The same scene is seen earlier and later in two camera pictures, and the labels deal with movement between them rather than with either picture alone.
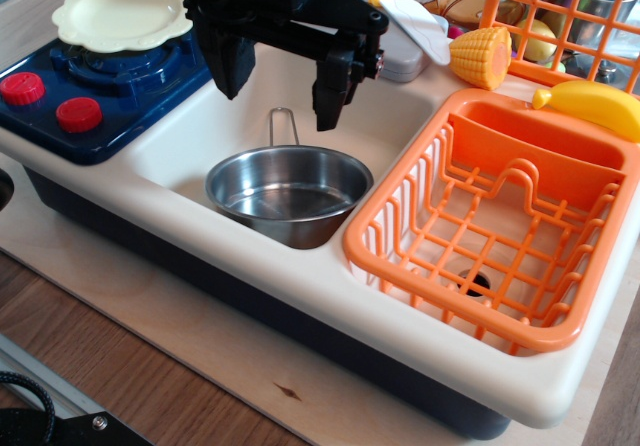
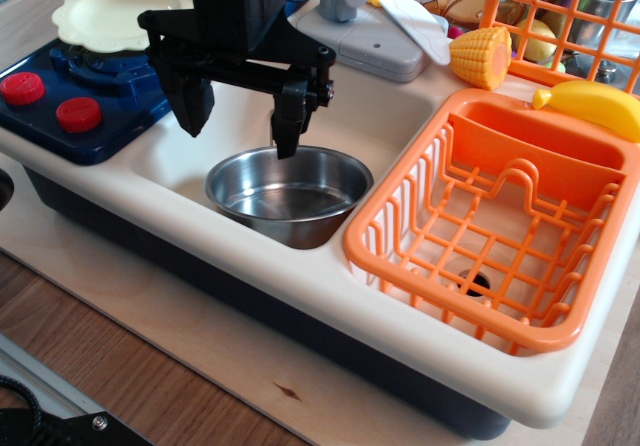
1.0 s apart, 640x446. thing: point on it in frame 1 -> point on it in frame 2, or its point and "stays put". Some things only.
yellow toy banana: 606,106 stays put
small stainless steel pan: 292,196 stays put
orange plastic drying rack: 497,219 stays put
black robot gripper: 305,10 -> 238,29
